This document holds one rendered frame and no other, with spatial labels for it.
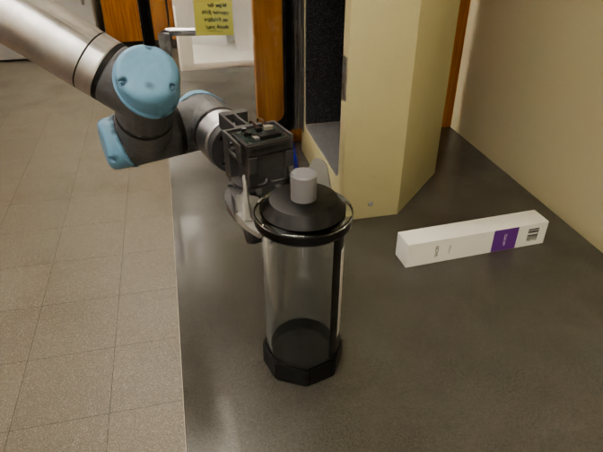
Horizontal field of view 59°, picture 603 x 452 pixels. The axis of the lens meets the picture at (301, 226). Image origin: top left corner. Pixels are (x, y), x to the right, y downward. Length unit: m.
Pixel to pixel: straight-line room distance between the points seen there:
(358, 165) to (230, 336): 0.38
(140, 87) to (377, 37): 0.39
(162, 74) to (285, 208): 0.22
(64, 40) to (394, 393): 0.56
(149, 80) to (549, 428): 0.60
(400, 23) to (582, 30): 0.35
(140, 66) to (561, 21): 0.77
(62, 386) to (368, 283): 1.45
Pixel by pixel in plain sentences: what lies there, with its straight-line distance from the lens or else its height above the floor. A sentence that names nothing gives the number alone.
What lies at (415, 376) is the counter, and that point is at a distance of 0.72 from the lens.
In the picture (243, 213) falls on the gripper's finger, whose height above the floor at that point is 1.15.
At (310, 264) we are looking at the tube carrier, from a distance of 0.57.
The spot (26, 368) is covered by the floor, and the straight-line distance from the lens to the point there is 2.22.
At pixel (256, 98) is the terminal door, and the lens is 1.20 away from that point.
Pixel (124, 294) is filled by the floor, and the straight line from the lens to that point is 2.40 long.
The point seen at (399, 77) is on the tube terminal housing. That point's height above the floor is 1.20.
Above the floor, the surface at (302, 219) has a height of 1.18.
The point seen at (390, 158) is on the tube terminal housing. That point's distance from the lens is 0.96.
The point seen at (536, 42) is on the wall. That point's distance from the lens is 1.20.
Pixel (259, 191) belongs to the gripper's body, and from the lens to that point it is 0.66.
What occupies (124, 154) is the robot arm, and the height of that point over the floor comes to 1.15.
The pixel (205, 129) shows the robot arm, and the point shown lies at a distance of 0.75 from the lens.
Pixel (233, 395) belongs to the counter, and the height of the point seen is 0.94.
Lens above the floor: 1.47
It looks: 33 degrees down
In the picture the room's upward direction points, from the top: straight up
